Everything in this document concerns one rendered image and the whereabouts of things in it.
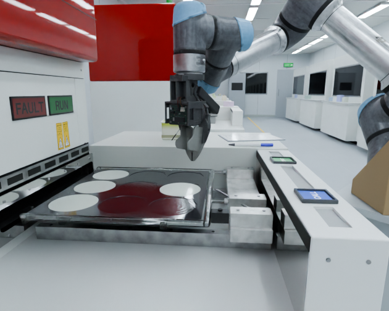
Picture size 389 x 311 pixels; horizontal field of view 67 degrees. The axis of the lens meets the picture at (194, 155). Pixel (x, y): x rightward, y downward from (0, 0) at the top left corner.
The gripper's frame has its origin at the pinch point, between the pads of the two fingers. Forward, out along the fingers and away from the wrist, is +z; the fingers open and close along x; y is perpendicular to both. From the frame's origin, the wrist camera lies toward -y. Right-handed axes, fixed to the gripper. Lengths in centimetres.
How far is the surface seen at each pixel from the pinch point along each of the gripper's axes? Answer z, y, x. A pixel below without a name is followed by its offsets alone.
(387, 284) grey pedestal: 38, -33, 45
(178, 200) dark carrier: 7.4, 12.5, 4.6
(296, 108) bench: 45, -1023, -280
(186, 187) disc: 7.3, 4.6, 0.7
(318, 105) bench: 21, -836, -164
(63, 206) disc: 7.4, 29.1, -12.8
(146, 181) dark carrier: 7.3, 6.8, -10.9
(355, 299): 9.6, 21.5, 40.5
